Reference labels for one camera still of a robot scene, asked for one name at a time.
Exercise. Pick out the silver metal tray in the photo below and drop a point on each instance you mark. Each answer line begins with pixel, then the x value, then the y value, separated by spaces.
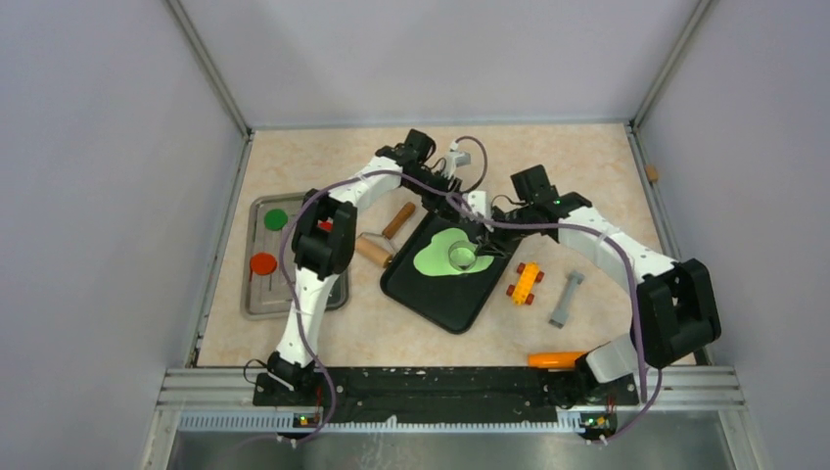
pixel 265 297

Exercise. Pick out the orange handled tool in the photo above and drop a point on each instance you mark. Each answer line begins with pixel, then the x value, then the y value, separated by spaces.
pixel 554 360

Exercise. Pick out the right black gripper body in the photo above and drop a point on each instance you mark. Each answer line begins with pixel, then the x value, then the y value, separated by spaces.
pixel 505 238

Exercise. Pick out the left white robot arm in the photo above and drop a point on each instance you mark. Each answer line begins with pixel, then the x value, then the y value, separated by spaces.
pixel 324 239

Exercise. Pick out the orange dough disc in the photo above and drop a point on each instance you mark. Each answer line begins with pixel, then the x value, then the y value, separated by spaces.
pixel 263 264

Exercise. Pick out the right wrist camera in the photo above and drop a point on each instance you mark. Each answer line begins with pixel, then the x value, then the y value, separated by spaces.
pixel 478 204

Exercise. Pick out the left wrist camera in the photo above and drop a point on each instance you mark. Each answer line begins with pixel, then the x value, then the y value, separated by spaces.
pixel 453 159

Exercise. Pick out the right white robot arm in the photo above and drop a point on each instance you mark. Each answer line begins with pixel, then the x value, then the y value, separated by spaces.
pixel 673 304

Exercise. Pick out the small wooden cork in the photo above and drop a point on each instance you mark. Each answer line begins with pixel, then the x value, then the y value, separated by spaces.
pixel 652 174

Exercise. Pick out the round metal cookie cutter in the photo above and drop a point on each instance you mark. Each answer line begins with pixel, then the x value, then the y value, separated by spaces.
pixel 462 256

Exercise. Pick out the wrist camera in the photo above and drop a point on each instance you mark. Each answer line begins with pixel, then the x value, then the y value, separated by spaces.
pixel 453 159
pixel 478 204

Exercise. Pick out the green dough disc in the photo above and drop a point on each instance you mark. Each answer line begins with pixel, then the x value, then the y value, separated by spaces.
pixel 275 220

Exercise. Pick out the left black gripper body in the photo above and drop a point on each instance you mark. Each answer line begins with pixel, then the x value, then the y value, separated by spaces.
pixel 430 198

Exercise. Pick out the yellow toy brick car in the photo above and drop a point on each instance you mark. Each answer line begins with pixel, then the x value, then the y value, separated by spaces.
pixel 529 275

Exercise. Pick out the black baking tray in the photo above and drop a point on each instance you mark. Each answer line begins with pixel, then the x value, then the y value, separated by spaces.
pixel 452 303

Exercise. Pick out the grey plastic bolt toy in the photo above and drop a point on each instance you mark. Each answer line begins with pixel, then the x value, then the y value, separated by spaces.
pixel 561 311

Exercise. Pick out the wooden dough roller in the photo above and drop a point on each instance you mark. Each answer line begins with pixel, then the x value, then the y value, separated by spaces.
pixel 378 247

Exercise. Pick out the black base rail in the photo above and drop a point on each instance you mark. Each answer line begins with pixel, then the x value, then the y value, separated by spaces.
pixel 442 395

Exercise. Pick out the green dough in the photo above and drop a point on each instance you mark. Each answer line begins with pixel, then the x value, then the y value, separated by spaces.
pixel 432 260

